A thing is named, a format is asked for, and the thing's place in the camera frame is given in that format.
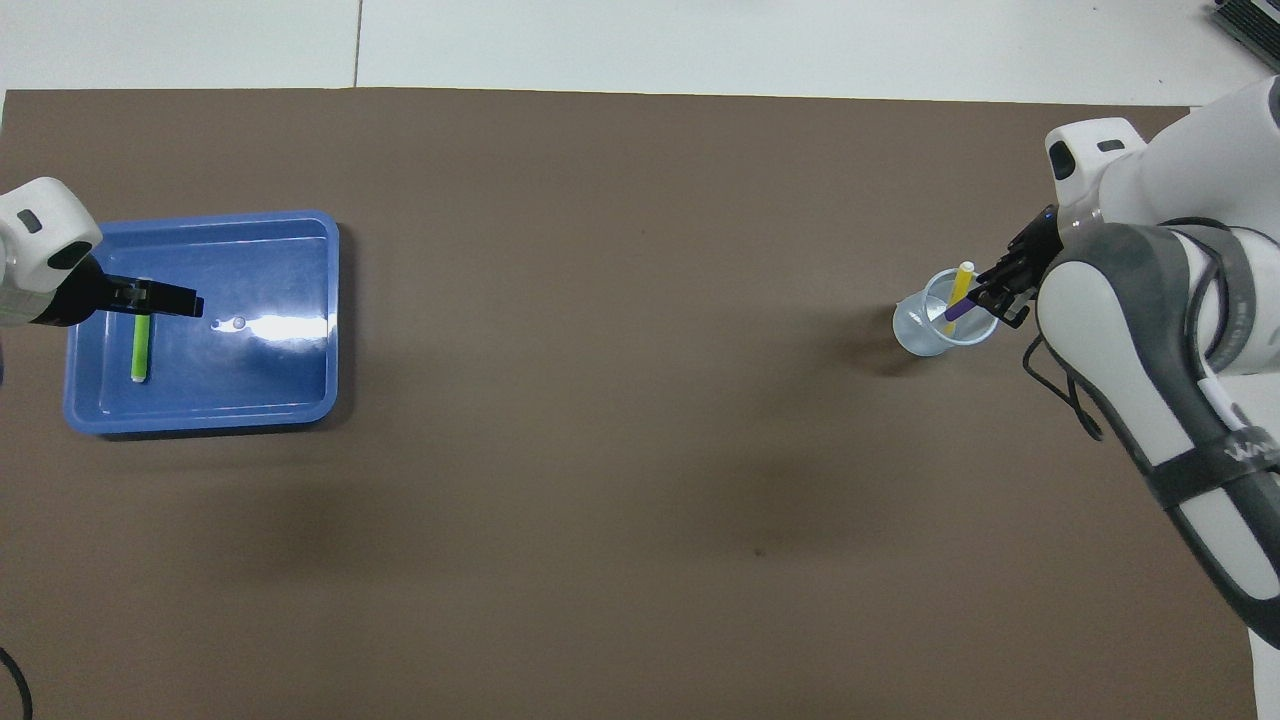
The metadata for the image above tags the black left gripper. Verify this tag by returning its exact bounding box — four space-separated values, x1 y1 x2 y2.
28 255 205 329

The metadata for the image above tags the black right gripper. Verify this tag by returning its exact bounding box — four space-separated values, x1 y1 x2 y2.
970 205 1063 330

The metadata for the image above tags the blue plastic tray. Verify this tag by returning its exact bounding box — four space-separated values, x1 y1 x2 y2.
63 210 341 436

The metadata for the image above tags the translucent plastic cup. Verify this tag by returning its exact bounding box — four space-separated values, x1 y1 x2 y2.
893 268 1001 358

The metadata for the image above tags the grey ribbed device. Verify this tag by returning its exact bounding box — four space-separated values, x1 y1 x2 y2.
1208 0 1280 73

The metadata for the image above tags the brown table mat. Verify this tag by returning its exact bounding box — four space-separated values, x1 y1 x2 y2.
0 88 1259 720

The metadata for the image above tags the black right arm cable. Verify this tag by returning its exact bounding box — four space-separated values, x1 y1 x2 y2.
1022 335 1107 443

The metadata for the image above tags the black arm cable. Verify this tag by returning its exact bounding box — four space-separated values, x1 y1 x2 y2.
1022 335 1107 443
0 645 34 720

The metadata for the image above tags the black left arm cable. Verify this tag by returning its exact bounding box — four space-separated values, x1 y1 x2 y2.
0 645 34 720

